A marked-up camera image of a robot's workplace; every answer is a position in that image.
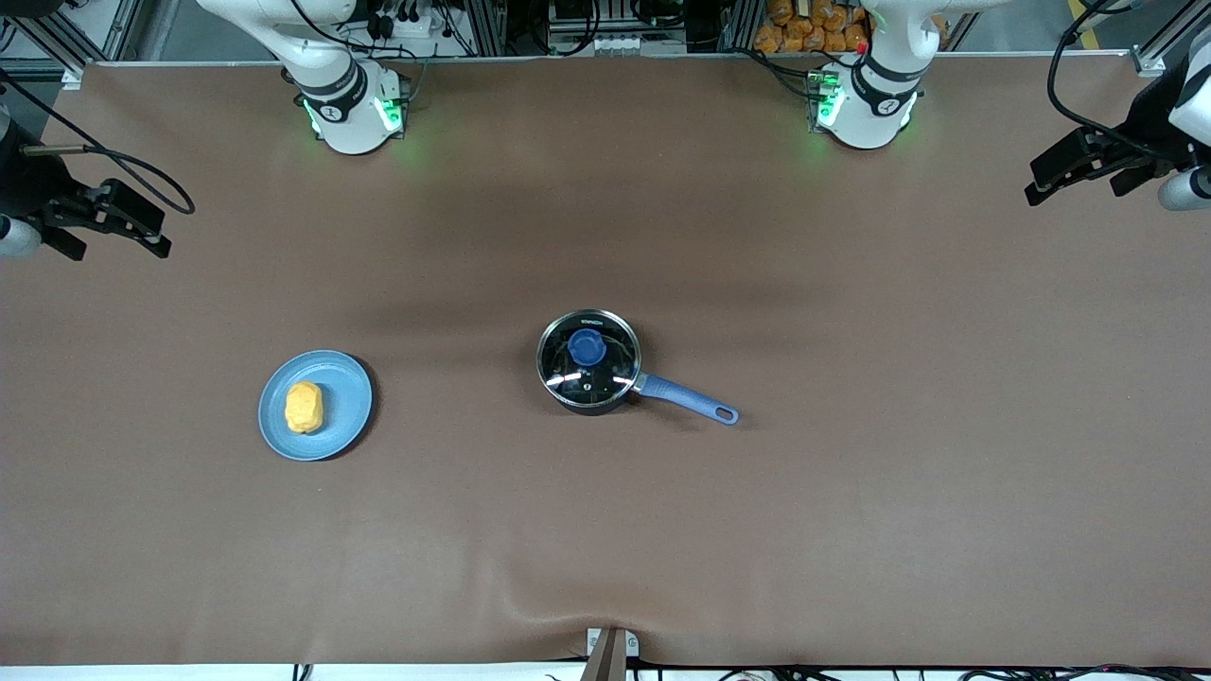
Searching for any yellow potato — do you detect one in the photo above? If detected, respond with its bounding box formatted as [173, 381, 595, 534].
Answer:
[285, 381, 325, 435]

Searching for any glass lid with blue knob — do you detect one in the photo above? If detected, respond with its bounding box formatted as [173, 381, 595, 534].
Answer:
[537, 309, 642, 405]

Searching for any blue round plate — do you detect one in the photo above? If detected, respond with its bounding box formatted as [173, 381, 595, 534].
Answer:
[257, 350, 375, 463]

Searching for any bag of orange items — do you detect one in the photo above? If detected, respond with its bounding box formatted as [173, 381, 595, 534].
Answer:
[754, 0, 871, 55]

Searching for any white power strip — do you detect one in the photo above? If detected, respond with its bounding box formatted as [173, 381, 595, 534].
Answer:
[364, 0, 446, 39]

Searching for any brown table mat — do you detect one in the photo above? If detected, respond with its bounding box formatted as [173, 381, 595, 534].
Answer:
[0, 52, 1211, 669]

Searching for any grey metal device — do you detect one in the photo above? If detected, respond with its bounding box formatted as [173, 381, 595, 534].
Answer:
[547, 0, 646, 56]

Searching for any aluminium frame strut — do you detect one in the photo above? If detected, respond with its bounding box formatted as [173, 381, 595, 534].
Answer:
[0, 14, 86, 91]
[1131, 19, 1211, 79]

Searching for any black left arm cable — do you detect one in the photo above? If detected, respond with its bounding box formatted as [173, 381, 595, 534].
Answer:
[1045, 0, 1211, 162]

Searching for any black pot with blue handle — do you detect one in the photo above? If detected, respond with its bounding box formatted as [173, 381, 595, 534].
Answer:
[536, 309, 740, 427]

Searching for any aluminium profile post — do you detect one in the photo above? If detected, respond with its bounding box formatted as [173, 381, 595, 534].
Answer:
[582, 627, 641, 681]

